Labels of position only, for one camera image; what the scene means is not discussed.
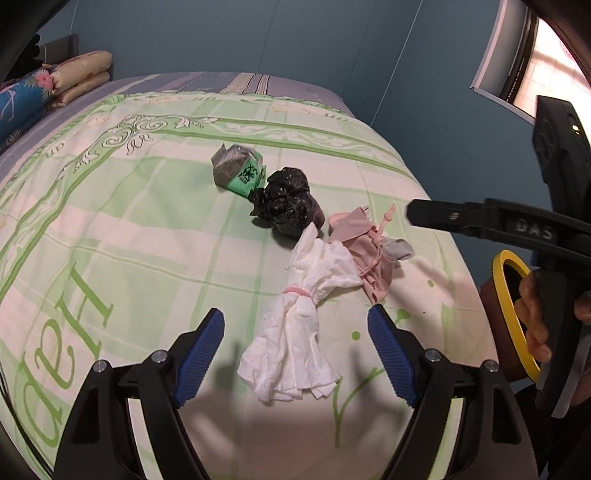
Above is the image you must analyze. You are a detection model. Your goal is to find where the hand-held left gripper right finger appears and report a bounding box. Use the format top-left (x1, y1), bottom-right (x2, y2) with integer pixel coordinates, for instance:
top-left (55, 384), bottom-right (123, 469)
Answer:
top-left (367, 304), bottom-right (539, 480)

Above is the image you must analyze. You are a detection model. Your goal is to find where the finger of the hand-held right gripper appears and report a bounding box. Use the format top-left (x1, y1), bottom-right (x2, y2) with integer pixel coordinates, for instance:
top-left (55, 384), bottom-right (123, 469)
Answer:
top-left (405, 198), bottom-right (561, 252)

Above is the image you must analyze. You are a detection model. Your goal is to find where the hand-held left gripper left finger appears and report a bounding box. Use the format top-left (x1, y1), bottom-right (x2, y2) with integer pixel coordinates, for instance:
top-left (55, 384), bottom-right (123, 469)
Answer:
top-left (55, 308), bottom-right (226, 480)

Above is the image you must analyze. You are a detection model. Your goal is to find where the white tissue bundle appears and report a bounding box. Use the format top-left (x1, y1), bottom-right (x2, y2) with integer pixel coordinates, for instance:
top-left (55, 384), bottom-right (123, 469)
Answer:
top-left (237, 223), bottom-right (363, 404)

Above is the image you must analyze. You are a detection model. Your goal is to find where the person's right hand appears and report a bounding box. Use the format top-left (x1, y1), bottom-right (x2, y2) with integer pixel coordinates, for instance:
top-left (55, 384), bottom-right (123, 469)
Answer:
top-left (517, 272), bottom-right (552, 363)

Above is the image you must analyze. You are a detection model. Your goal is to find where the window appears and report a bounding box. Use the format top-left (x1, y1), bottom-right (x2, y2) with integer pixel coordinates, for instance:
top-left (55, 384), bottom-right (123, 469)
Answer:
top-left (470, 0), bottom-right (591, 125)

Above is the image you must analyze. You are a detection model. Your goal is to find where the green patterned blanket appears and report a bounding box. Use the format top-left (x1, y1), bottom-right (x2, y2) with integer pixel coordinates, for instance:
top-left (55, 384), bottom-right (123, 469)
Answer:
top-left (0, 90), bottom-right (499, 480)

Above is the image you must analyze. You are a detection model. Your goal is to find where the crumpled black plastic bag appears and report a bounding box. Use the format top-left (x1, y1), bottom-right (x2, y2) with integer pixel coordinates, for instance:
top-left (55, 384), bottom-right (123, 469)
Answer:
top-left (250, 167), bottom-right (326, 240)

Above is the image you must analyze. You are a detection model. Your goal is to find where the green drink carton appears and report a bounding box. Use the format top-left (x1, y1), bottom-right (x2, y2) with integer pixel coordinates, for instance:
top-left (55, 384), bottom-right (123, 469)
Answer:
top-left (211, 144), bottom-right (269, 197)

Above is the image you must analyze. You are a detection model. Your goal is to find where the grey striped bed sheet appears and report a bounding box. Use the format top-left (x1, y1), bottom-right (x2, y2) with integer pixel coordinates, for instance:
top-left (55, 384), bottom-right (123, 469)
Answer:
top-left (0, 71), bottom-right (356, 158)

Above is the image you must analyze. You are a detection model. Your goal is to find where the beige folded quilt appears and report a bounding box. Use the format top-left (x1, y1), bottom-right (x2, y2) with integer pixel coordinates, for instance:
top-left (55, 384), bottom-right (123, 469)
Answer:
top-left (46, 50), bottom-right (114, 109)

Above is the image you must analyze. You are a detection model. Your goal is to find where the blue floral pillow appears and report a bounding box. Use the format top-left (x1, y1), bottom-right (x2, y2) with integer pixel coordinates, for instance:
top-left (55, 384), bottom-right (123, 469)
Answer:
top-left (0, 65), bottom-right (61, 144)

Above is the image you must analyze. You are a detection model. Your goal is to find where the grey headboard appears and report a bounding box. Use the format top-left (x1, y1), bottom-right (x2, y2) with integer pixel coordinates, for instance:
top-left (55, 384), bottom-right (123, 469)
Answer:
top-left (39, 34), bottom-right (79, 65)

